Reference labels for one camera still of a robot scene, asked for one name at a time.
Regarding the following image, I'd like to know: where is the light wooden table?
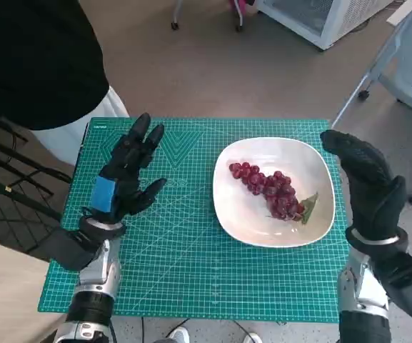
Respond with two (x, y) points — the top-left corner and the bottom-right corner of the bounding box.
(0, 235), (67, 343)

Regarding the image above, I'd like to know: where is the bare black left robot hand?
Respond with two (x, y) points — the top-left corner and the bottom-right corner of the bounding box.
(90, 113), (168, 225)

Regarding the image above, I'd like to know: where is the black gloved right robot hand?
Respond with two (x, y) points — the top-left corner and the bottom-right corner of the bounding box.
(319, 129), (407, 242)

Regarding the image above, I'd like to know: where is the white chair leg with caster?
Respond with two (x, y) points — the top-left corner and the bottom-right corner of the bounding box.
(169, 0), (184, 31)

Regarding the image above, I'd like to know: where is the white square plate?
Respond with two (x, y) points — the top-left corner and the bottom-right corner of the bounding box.
(212, 137), (336, 248)

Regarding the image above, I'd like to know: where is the white cabinet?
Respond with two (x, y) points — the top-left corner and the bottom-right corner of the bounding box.
(257, 0), (396, 51)

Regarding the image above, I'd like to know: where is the person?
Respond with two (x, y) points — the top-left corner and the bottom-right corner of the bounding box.
(0, 0), (130, 167)

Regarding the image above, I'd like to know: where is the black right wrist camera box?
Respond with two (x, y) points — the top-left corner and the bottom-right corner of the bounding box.
(375, 249), (412, 319)

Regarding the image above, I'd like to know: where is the black wire rack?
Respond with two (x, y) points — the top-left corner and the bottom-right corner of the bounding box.
(0, 114), (74, 258)

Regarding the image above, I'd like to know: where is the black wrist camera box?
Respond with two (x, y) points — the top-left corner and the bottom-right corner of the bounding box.
(41, 228), (99, 272)
(375, 249), (412, 319)

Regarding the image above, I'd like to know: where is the green cutting mat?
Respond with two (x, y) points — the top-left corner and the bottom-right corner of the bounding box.
(36, 117), (349, 322)

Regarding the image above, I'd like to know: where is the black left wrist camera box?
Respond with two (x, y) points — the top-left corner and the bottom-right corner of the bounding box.
(41, 228), (99, 272)

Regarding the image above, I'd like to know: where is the red toy grape bunch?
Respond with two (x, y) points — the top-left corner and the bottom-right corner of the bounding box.
(228, 161), (320, 225)

